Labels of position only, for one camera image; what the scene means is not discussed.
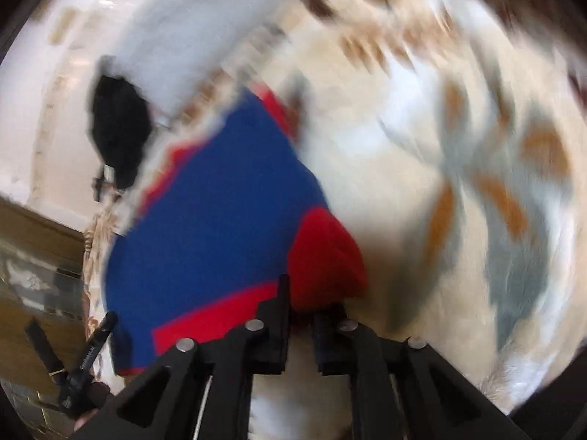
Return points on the black clothes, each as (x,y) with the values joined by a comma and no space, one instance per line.
(121,133)

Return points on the wooden door with glass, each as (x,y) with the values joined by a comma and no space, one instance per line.
(36,261)

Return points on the red and blue knit sweater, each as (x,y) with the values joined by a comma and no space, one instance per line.
(215,220)

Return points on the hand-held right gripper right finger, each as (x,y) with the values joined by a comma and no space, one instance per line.
(323,346)

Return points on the grey quilted pillow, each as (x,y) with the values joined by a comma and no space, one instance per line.
(206,32)

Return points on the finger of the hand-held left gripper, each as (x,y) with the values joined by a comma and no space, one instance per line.
(98,339)
(43,348)

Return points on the person's left hand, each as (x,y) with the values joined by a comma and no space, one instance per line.
(98,398)

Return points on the leaf print blanket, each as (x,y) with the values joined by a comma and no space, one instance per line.
(435,169)

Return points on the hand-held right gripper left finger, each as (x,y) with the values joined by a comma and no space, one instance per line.
(279,316)

